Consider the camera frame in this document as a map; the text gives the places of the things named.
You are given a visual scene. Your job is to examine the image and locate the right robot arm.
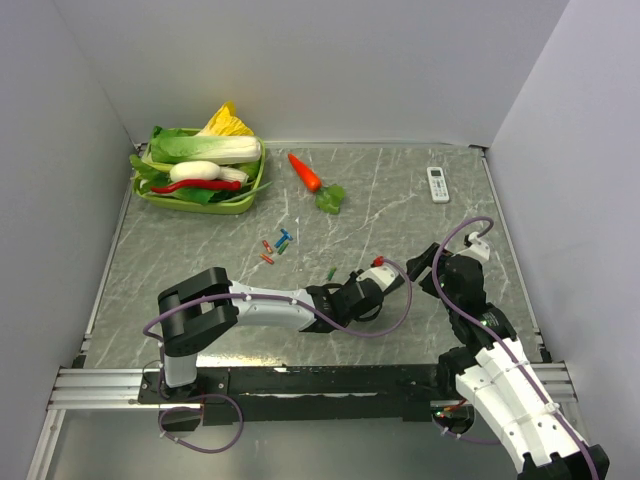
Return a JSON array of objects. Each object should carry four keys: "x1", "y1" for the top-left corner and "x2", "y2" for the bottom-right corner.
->
[{"x1": 407, "y1": 243, "x2": 610, "y2": 479}]

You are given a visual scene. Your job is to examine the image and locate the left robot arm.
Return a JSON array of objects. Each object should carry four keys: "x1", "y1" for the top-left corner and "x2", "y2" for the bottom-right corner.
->
[{"x1": 157, "y1": 265, "x2": 397, "y2": 402}]

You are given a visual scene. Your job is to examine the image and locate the white remote control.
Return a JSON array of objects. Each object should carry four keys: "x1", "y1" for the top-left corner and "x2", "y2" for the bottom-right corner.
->
[{"x1": 427, "y1": 167, "x2": 450, "y2": 204}]

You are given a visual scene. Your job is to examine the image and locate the blue battery lower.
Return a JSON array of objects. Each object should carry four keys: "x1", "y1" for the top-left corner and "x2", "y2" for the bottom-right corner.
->
[{"x1": 274, "y1": 235, "x2": 288, "y2": 249}]

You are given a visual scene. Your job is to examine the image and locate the red orange battery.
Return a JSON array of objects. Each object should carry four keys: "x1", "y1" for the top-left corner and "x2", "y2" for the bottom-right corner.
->
[{"x1": 262, "y1": 240, "x2": 273, "y2": 254}]

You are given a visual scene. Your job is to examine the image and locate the orange toy carrot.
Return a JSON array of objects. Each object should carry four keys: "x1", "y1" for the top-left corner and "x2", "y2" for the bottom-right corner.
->
[{"x1": 288, "y1": 153, "x2": 346, "y2": 215}]

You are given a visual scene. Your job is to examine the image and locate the green tray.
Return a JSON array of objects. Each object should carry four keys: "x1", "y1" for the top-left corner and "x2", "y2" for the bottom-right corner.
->
[{"x1": 130, "y1": 126, "x2": 265, "y2": 214}]

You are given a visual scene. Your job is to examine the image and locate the red chili pepper toy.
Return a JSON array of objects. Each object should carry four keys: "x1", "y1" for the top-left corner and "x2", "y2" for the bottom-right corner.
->
[{"x1": 150, "y1": 179, "x2": 243, "y2": 194}]

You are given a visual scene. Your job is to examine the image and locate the white radish toy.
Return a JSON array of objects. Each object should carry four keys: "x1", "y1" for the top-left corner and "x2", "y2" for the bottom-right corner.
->
[{"x1": 169, "y1": 161, "x2": 249, "y2": 184}]

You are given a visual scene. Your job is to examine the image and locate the yellow leaf toy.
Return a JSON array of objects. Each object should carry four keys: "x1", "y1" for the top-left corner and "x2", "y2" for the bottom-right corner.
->
[{"x1": 197, "y1": 101, "x2": 254, "y2": 136}]

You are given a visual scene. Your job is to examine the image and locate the napa cabbage toy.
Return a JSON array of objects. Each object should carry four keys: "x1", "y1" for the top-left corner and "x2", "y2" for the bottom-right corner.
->
[{"x1": 149, "y1": 127, "x2": 262, "y2": 165}]

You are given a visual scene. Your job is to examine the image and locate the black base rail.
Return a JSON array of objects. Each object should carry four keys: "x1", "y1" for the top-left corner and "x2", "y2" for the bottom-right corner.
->
[{"x1": 138, "y1": 364, "x2": 462, "y2": 426}]

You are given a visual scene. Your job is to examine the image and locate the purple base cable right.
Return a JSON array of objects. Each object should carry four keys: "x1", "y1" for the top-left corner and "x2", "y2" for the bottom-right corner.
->
[{"x1": 432, "y1": 419, "x2": 501, "y2": 446}]

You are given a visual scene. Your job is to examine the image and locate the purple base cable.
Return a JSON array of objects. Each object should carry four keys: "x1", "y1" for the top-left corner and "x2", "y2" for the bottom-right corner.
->
[
  {"x1": 432, "y1": 419, "x2": 501, "y2": 446},
  {"x1": 157, "y1": 393, "x2": 245, "y2": 455}
]

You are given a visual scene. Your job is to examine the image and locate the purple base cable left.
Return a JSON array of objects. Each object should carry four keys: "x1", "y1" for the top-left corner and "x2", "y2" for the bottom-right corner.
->
[{"x1": 157, "y1": 393, "x2": 245, "y2": 455}]

